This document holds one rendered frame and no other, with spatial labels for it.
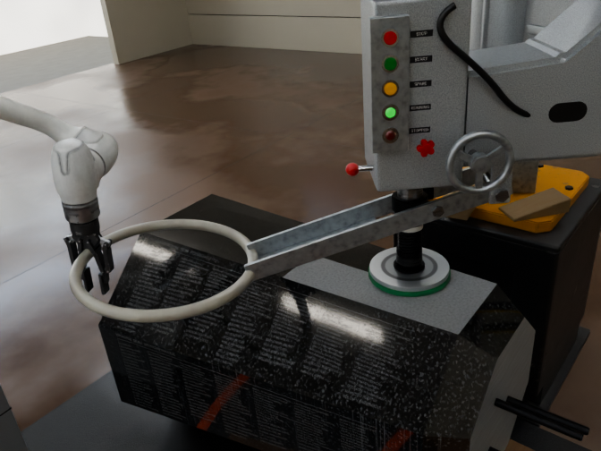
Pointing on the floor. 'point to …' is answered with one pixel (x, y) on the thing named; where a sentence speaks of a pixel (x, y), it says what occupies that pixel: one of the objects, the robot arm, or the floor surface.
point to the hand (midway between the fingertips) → (96, 281)
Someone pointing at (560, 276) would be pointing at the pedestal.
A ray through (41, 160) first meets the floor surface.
